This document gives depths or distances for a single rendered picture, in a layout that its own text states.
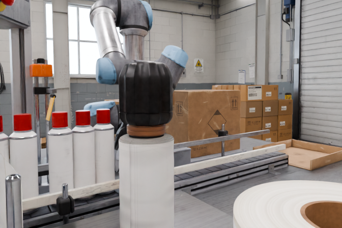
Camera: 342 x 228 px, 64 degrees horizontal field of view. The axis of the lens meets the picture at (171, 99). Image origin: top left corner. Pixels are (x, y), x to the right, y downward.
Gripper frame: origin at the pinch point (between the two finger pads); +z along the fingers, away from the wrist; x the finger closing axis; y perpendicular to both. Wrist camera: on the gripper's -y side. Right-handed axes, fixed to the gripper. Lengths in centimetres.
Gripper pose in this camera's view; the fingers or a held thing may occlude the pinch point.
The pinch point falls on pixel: (118, 166)
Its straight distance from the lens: 74.3
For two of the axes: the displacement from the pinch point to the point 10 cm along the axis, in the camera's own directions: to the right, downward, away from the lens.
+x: 7.1, 4.7, 5.2
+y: 5.7, 0.4, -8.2
